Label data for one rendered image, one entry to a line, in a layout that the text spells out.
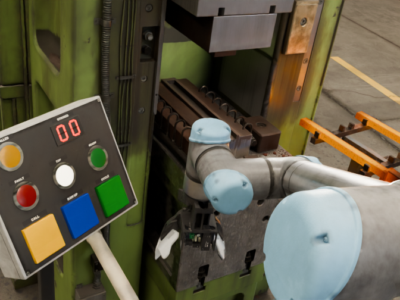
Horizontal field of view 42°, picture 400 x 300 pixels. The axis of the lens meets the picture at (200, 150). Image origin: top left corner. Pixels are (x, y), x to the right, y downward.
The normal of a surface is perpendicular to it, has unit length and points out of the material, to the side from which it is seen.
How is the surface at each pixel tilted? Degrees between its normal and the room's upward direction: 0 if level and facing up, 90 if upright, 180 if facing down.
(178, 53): 90
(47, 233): 60
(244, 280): 90
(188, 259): 90
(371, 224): 26
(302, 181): 68
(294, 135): 90
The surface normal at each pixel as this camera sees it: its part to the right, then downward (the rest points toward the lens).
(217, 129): 0.13, -0.84
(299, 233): -0.94, -0.06
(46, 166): 0.76, -0.09
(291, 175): -0.87, -0.39
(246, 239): 0.50, 0.50
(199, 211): 0.12, 0.53
